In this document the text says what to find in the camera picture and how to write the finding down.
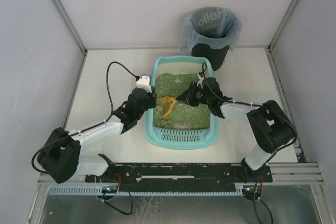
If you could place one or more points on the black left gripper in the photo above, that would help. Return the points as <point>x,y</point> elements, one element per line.
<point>152,100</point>

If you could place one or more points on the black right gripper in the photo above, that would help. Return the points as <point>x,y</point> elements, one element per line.
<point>192,95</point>

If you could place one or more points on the orange litter scoop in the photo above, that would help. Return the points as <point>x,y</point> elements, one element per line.
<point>168,105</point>

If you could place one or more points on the teal cat litter box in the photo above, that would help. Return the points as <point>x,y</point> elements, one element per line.
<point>180,139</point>

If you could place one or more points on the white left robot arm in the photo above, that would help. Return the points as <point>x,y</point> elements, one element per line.
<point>62,155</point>

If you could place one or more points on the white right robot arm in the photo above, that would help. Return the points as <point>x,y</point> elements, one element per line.
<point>272,129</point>

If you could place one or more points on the green litter pellets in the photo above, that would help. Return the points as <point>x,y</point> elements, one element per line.
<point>185,117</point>

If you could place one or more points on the black trash bin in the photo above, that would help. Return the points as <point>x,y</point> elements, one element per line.
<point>215,56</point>

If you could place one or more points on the blue plastic bin liner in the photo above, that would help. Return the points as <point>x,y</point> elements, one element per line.
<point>216,27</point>

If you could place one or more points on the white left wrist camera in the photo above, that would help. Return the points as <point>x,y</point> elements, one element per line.
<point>144,82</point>

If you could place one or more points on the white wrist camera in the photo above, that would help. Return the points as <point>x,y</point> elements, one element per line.
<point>144,82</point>
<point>201,77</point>

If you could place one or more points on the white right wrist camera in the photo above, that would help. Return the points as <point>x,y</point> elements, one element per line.
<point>201,77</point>

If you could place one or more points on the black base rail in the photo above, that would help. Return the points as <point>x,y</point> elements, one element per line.
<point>192,176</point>

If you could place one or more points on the aluminium frame post left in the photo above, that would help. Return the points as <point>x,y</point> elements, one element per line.
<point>69,25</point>

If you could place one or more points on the aluminium frame post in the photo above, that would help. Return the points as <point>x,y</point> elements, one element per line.
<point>69,25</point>
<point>293,4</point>

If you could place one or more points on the aluminium frame post right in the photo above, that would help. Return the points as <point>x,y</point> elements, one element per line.
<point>293,4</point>

